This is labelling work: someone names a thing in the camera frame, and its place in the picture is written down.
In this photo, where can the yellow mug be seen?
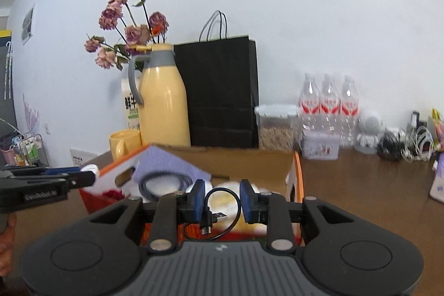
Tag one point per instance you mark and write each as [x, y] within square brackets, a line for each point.
[123, 143]

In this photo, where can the yellow and white plush sheep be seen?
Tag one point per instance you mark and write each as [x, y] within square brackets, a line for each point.
[225, 202]

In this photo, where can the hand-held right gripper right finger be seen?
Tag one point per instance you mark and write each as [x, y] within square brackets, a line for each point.
[245, 202]

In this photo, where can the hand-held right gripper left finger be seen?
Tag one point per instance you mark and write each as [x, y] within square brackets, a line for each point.
[200, 202]

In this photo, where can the purple flower wall sticker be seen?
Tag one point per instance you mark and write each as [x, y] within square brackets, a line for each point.
[31, 114]

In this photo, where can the white robot figurine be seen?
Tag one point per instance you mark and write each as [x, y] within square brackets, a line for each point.
[369, 129]

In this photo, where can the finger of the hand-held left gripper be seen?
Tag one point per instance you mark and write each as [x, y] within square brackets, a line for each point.
[83, 180]
[62, 170]

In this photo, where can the red cardboard box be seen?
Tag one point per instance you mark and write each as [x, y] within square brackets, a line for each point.
[249, 164]

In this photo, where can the yellow thermos jug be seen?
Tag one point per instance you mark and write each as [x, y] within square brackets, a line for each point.
[163, 101]

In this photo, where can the purple cloth pouch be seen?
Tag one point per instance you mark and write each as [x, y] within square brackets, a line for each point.
[163, 160]

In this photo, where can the pink basket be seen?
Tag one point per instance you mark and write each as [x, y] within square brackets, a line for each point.
[7, 155]

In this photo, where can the black paper bag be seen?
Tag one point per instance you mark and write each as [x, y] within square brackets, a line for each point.
[218, 91]

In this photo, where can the clear container of seeds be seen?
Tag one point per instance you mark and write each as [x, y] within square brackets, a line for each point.
[275, 133]

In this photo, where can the white wall socket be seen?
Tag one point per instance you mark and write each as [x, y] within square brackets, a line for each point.
[47, 128]

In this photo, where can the colourful snack packet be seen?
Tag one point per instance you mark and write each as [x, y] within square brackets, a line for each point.
[438, 129]

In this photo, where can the black charger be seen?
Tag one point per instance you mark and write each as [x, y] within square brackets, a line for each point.
[418, 121]

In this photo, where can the white milk carton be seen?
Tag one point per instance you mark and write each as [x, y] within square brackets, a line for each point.
[131, 105]

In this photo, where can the white floral tin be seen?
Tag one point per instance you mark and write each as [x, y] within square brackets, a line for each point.
[319, 147]

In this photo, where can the water bottle with red label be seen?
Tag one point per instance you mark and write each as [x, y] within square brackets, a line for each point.
[309, 101]
[330, 101]
[349, 105]

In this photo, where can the purple tissue pack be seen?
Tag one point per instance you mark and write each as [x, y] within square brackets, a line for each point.
[438, 178]

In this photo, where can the person's left hand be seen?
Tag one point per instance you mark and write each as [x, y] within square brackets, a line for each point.
[7, 247]

